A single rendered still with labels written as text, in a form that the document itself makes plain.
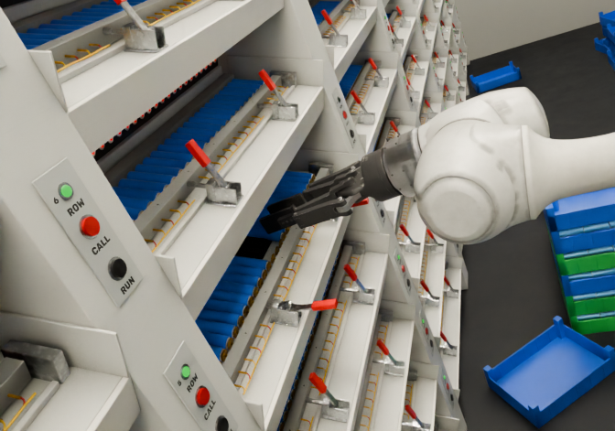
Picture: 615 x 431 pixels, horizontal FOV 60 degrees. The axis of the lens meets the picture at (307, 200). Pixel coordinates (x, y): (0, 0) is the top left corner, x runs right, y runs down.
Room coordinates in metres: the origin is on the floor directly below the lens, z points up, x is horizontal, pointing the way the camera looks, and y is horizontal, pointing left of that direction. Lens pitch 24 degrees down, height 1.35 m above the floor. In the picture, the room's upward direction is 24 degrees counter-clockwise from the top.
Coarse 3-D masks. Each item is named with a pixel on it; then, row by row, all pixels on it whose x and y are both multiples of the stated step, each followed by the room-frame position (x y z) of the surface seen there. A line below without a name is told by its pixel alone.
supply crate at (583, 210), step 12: (600, 192) 1.29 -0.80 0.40; (612, 192) 1.27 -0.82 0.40; (564, 204) 1.31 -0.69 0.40; (576, 204) 1.29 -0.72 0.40; (588, 204) 1.26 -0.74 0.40; (600, 204) 1.24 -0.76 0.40; (612, 204) 1.16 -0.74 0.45; (552, 216) 1.22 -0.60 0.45; (564, 216) 1.21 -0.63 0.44; (576, 216) 1.19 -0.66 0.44; (588, 216) 1.18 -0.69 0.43; (600, 216) 1.17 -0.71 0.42; (612, 216) 1.16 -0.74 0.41; (552, 228) 1.22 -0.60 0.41; (564, 228) 1.21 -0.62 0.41
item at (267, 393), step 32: (320, 160) 1.02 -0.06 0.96; (352, 160) 1.00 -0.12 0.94; (320, 224) 0.84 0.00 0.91; (320, 256) 0.75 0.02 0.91; (320, 288) 0.70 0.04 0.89; (256, 352) 0.57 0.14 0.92; (288, 352) 0.57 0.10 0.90; (256, 384) 0.52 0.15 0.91; (288, 384) 0.54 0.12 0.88; (256, 416) 0.45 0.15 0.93
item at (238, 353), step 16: (320, 176) 0.97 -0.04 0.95; (288, 240) 0.77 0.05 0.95; (288, 256) 0.74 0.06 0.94; (272, 272) 0.70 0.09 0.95; (272, 288) 0.66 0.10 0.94; (288, 288) 0.68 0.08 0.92; (256, 304) 0.63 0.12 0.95; (256, 320) 0.60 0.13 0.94; (240, 336) 0.58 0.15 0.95; (256, 336) 0.59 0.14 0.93; (240, 352) 0.55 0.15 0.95; (224, 368) 0.53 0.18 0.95; (240, 368) 0.54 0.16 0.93
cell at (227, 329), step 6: (198, 318) 0.63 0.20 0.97; (198, 324) 0.62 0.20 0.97; (204, 324) 0.62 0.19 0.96; (210, 324) 0.61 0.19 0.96; (216, 324) 0.61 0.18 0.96; (222, 324) 0.61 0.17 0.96; (228, 324) 0.61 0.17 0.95; (204, 330) 0.61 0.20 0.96; (210, 330) 0.61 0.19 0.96; (216, 330) 0.60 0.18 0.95; (222, 330) 0.60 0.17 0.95; (228, 330) 0.60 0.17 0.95
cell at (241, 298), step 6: (216, 294) 0.67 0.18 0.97; (222, 294) 0.67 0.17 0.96; (228, 294) 0.67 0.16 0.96; (234, 294) 0.67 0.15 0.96; (240, 294) 0.67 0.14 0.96; (222, 300) 0.67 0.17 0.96; (228, 300) 0.66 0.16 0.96; (234, 300) 0.66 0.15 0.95; (240, 300) 0.66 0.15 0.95; (246, 300) 0.65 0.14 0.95
